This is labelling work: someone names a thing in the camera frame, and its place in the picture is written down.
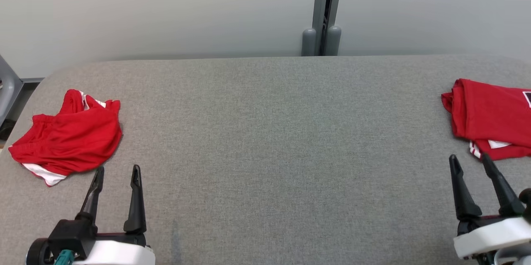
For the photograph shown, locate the red shorts with white stripe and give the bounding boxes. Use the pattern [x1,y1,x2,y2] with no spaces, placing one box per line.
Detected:
[7,89,123,187]

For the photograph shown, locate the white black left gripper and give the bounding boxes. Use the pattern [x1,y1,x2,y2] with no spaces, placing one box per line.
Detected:
[73,165,156,265]

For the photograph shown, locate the red shirt with white sleeves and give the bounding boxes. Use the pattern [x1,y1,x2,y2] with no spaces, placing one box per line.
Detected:
[441,78,531,161]

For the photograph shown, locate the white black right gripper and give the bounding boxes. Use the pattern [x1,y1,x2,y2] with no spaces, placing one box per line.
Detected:
[449,153,531,259]

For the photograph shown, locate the grey aluminium partition post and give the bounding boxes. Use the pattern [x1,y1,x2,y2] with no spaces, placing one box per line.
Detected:
[302,0,346,57]

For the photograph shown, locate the black cable with teal plug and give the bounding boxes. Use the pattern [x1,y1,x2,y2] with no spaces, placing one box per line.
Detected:
[54,250,75,265]

